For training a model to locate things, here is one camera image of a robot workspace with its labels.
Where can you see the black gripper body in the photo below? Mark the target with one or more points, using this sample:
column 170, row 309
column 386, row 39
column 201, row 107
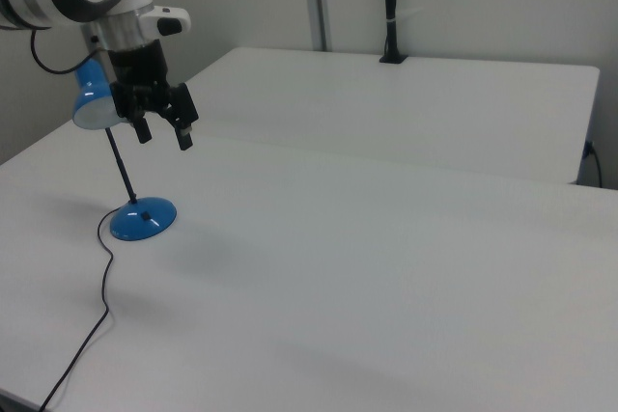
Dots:
column 137, row 67

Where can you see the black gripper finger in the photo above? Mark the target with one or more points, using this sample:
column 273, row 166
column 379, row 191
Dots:
column 184, row 115
column 142, row 131

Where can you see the blue desk lamp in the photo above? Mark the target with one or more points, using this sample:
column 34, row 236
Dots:
column 145, row 224

